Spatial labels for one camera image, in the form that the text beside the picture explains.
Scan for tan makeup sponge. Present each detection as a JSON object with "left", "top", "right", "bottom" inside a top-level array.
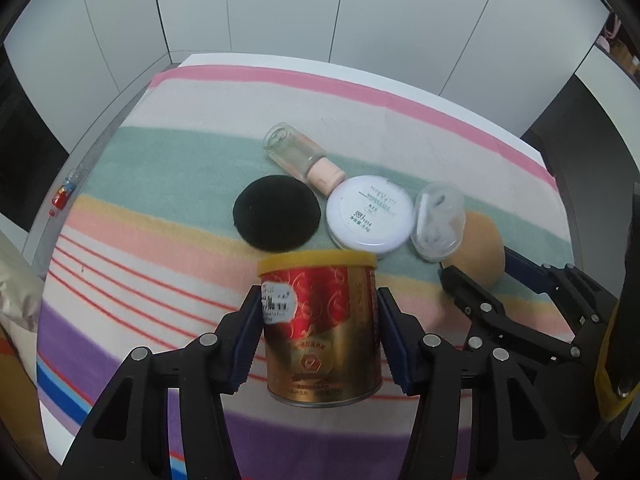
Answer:
[{"left": 442, "top": 210, "right": 506, "bottom": 289}]

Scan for clear oval plastic case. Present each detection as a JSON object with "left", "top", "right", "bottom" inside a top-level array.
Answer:
[{"left": 410, "top": 182, "right": 466, "bottom": 262}]

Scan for red gold tin can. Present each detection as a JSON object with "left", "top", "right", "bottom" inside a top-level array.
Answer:
[{"left": 257, "top": 249, "right": 383, "bottom": 408}]

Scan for black round puff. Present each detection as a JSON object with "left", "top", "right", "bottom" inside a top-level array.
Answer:
[{"left": 232, "top": 176, "right": 321, "bottom": 254}]

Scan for brown cardboard box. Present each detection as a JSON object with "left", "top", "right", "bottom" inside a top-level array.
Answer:
[{"left": 1, "top": 330, "right": 48, "bottom": 469}]

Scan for white round compact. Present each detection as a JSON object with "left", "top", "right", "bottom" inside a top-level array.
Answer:
[{"left": 326, "top": 176, "right": 416, "bottom": 258}]

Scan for striped colourful cloth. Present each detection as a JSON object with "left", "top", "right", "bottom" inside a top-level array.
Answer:
[{"left": 34, "top": 64, "right": 576, "bottom": 480}]

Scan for cream padded armchair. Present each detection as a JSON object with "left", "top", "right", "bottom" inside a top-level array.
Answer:
[{"left": 0, "top": 233, "right": 43, "bottom": 333}]

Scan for glass bottle pink cap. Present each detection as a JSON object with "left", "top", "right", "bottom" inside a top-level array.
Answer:
[{"left": 262, "top": 122, "right": 347, "bottom": 196}]

